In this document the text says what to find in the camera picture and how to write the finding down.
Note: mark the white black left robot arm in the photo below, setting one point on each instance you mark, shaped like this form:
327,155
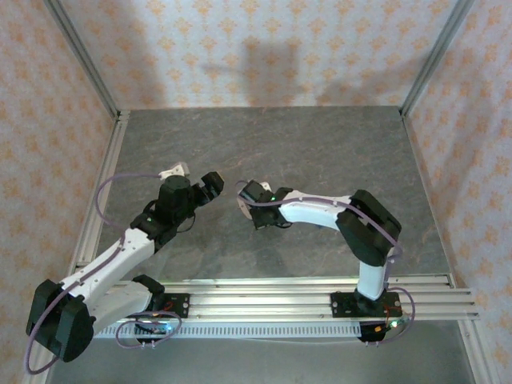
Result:
120,256

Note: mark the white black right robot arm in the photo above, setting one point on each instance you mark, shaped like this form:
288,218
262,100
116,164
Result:
312,210

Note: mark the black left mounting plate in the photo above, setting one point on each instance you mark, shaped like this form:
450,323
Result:
180,306

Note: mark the black mounting plate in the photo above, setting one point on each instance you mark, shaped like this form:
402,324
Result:
340,306
180,306

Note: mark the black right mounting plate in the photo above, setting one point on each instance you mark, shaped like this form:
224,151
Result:
340,306

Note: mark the left controller board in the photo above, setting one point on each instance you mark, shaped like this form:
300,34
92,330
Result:
158,329

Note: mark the controller board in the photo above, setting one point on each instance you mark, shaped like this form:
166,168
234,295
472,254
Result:
158,329
380,330

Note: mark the right controller board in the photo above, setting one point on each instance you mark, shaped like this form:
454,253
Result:
380,330

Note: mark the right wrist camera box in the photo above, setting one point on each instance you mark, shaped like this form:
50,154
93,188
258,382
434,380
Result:
252,190

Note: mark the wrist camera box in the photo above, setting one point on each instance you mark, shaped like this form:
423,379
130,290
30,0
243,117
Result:
176,171
252,190

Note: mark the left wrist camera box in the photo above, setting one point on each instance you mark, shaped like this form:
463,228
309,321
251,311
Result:
176,171

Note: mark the aluminium rail base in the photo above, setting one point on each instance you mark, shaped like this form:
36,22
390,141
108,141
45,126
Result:
260,304

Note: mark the aluminium frame post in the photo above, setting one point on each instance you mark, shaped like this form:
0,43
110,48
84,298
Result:
437,56
82,56

